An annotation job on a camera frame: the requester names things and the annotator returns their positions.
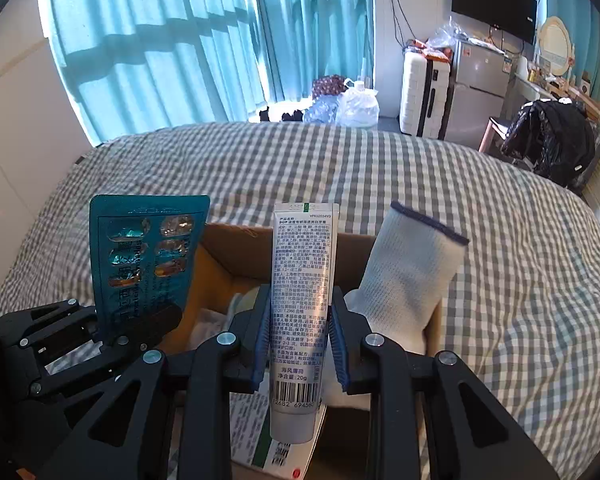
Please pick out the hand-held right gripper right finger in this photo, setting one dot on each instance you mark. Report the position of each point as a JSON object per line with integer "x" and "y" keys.
{"x": 337, "y": 345}

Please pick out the pink chair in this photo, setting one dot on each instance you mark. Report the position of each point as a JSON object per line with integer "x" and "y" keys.
{"x": 492, "y": 132}

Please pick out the blue plastic bag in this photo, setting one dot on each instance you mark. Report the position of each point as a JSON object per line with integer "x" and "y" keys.
{"x": 321, "y": 110}

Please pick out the white toothpaste tube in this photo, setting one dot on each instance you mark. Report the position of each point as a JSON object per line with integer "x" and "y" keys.
{"x": 302, "y": 270}

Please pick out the white green medicine box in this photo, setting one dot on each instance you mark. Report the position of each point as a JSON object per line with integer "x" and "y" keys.
{"x": 250, "y": 435}

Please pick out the white headboard panel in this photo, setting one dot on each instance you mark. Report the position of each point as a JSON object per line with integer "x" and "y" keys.
{"x": 15, "y": 170}

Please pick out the white dressing table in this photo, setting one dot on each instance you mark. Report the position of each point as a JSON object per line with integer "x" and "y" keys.
{"x": 540, "y": 87}

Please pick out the black wall television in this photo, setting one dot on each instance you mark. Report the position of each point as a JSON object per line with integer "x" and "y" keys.
{"x": 492, "y": 2}

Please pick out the silver fridge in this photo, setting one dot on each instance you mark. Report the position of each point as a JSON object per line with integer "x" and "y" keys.
{"x": 480, "y": 90}

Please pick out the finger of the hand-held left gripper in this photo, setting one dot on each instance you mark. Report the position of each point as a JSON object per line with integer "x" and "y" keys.
{"x": 50, "y": 322}
{"x": 155, "y": 322}

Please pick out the black backpack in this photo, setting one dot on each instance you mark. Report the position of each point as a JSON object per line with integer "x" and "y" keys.
{"x": 555, "y": 142}

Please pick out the purple dotted bag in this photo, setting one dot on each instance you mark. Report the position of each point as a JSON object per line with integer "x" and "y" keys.
{"x": 329, "y": 85}

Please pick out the teal blister pack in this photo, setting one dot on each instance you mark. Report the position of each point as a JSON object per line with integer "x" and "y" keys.
{"x": 145, "y": 230}

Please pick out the brown cardboard box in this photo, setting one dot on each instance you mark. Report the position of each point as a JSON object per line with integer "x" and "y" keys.
{"x": 215, "y": 270}

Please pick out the oval white-framed mirror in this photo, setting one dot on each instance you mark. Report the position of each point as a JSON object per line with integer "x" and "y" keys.
{"x": 555, "y": 47}

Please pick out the white sock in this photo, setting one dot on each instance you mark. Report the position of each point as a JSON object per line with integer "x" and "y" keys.
{"x": 410, "y": 270}

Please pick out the clear plastic bag of goods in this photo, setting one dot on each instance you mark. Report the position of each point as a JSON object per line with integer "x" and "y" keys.
{"x": 450, "y": 37}

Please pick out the wide teal curtain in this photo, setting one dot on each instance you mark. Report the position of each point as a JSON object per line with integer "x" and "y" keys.
{"x": 145, "y": 45}

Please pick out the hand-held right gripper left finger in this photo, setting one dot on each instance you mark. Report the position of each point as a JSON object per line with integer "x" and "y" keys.
{"x": 262, "y": 340}

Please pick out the white suitcase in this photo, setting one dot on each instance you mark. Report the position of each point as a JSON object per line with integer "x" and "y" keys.
{"x": 422, "y": 92}

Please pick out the white plastic bag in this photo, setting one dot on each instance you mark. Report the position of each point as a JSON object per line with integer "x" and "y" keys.
{"x": 357, "y": 105}

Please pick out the grey checked blanket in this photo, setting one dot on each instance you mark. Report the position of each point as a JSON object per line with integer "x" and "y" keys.
{"x": 505, "y": 285}

